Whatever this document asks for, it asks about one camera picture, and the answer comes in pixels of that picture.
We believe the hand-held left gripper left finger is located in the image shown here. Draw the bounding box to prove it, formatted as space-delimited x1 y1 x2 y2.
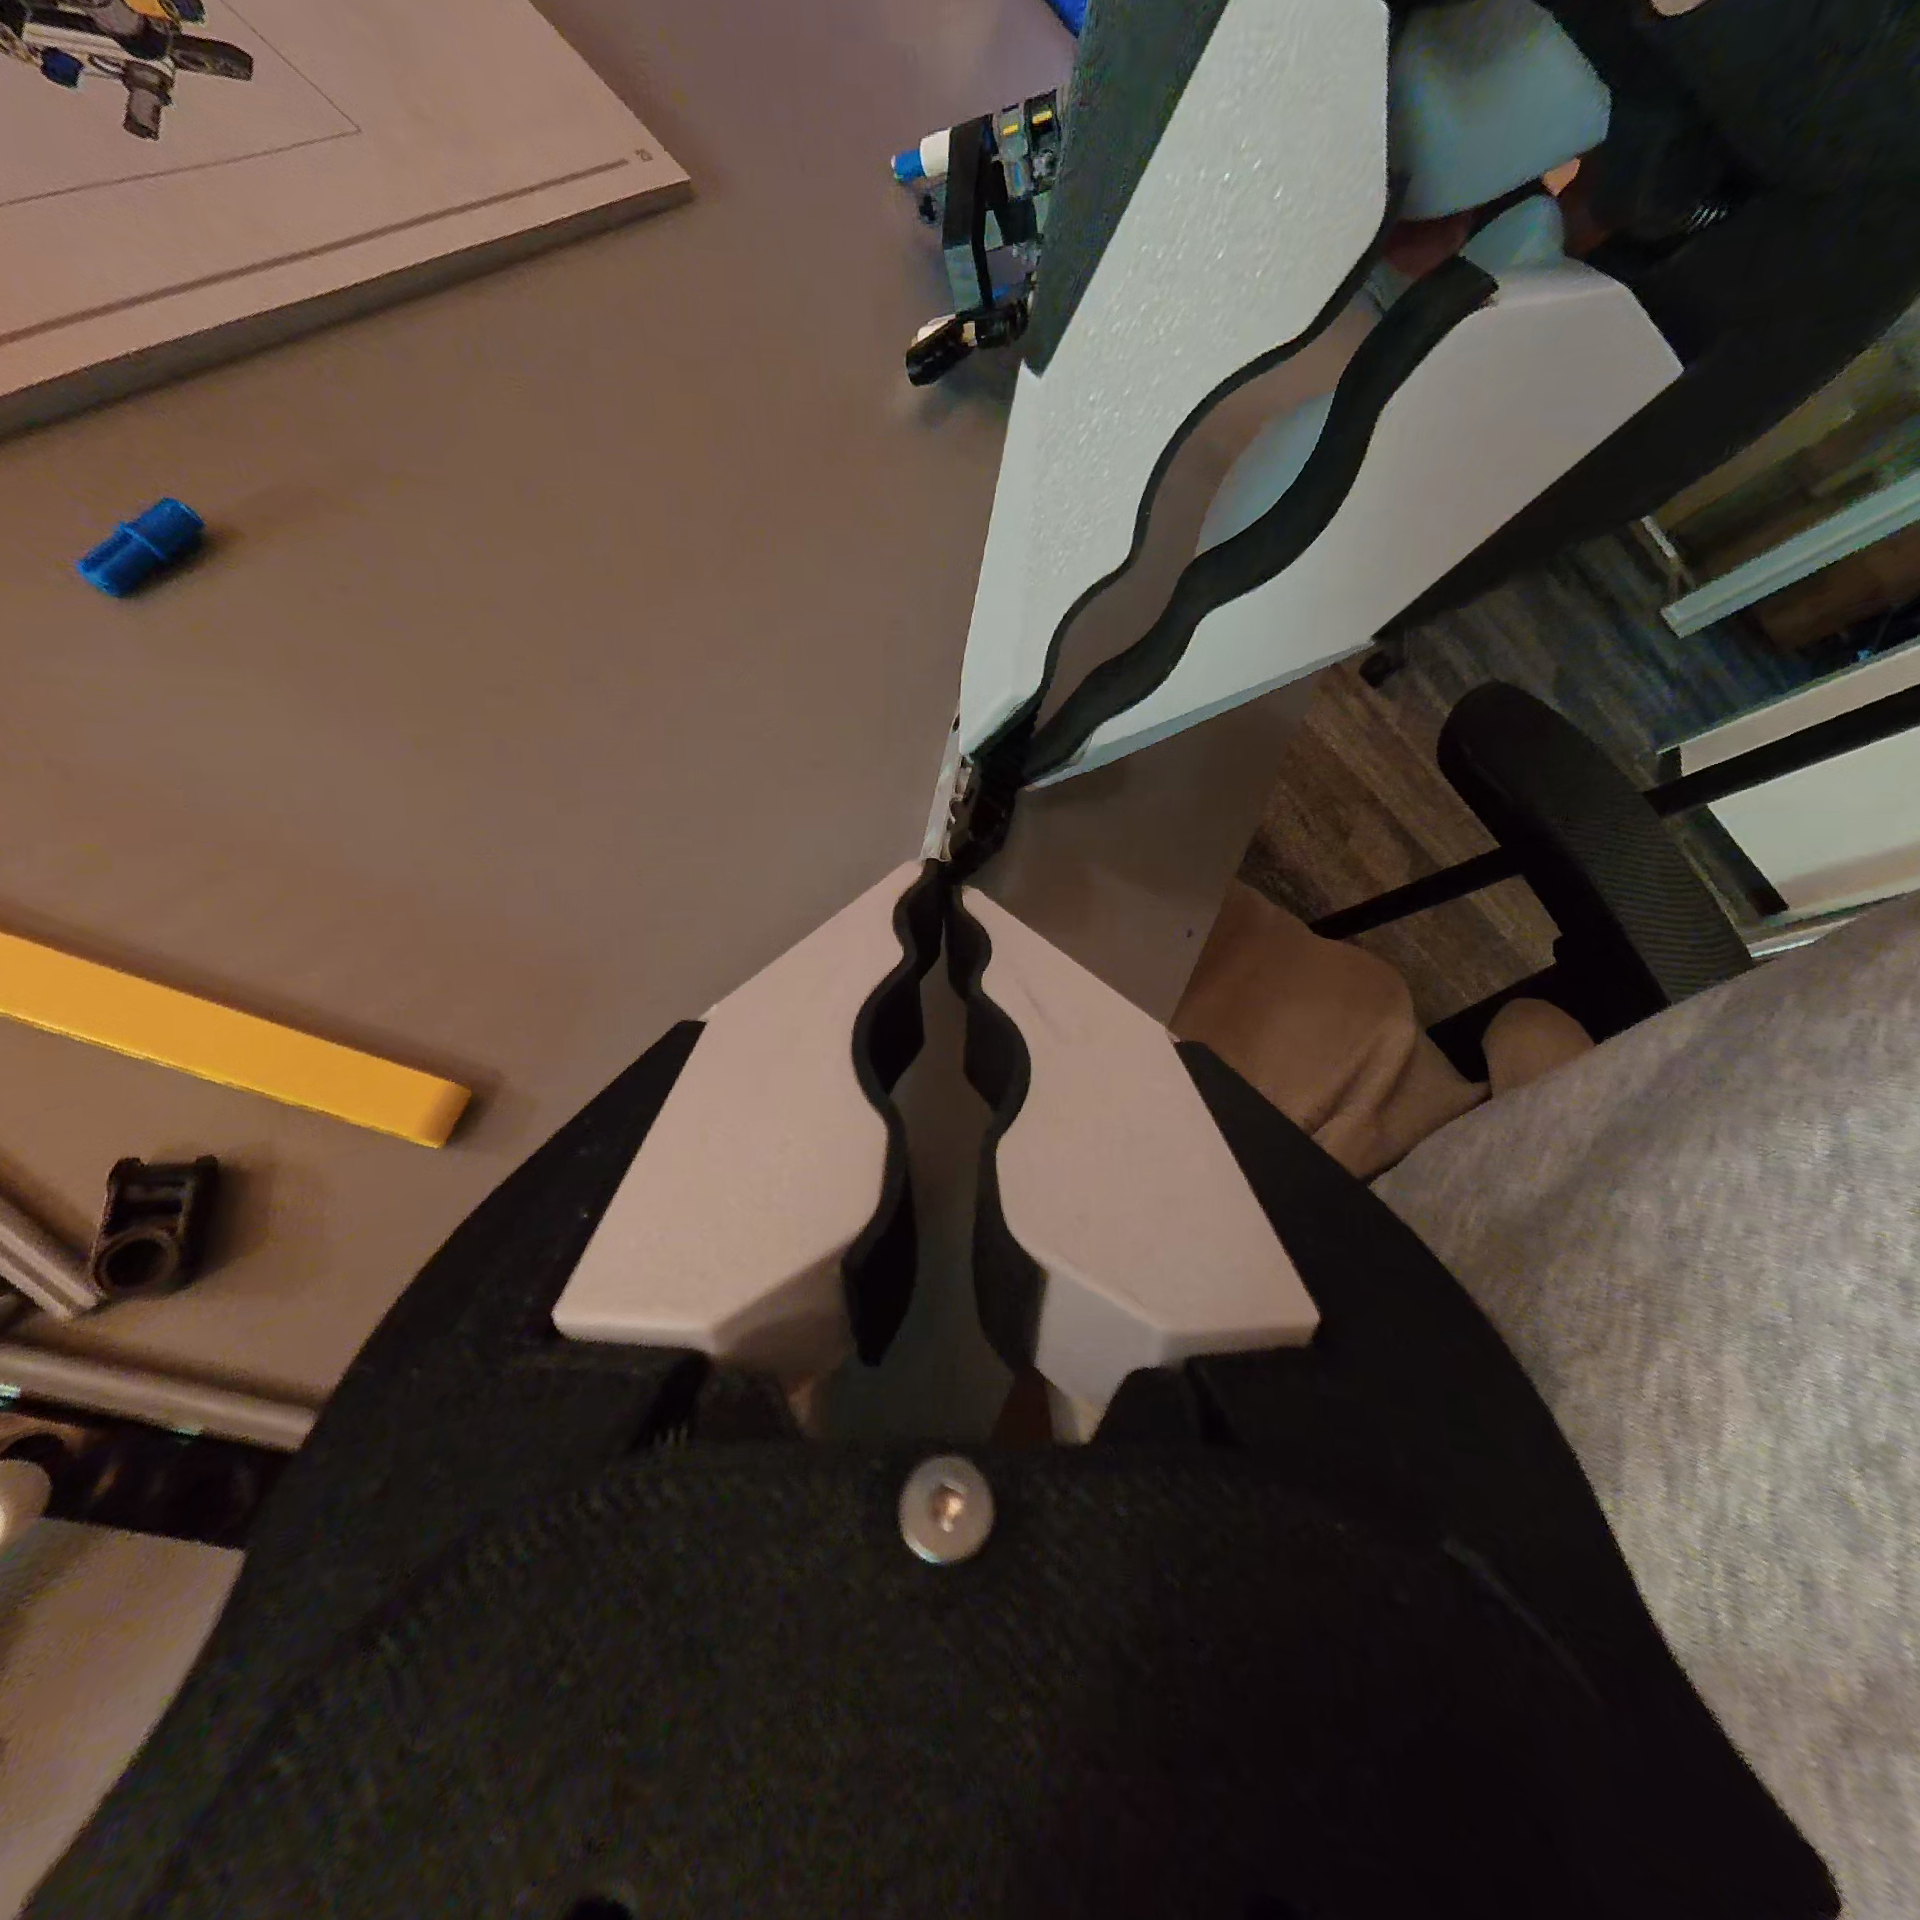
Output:
551 857 953 1419

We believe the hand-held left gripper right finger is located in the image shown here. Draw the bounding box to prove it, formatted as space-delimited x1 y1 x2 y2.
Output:
952 884 1321 1443

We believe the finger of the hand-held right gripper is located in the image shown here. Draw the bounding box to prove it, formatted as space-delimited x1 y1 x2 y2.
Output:
959 0 1397 759
1018 248 1685 794

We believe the small grey black lego piece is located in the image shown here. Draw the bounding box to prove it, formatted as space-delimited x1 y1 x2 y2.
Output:
929 721 1023 903

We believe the partly built lego model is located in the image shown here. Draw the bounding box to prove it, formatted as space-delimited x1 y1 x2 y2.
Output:
891 83 1087 389

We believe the long yellow lego beam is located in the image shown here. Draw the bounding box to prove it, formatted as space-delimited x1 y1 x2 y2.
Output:
0 931 473 1151

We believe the black lego connector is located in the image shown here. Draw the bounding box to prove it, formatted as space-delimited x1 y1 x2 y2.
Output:
88 1155 222 1296

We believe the pile of loose lego pieces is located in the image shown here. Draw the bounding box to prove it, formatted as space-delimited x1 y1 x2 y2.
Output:
0 1339 326 1547

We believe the grey lego beam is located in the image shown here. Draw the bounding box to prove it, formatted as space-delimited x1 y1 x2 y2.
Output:
0 1192 99 1321

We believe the flat lego instruction booklet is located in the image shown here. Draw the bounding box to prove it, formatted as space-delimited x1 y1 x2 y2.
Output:
0 0 695 437

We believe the blue lego pin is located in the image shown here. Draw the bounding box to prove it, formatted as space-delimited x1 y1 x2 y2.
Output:
79 498 205 596

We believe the black office chair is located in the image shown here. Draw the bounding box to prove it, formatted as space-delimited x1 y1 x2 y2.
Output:
1313 681 1789 1081

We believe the white shelf unit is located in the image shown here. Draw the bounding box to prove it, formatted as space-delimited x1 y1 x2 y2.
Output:
1634 300 1920 932

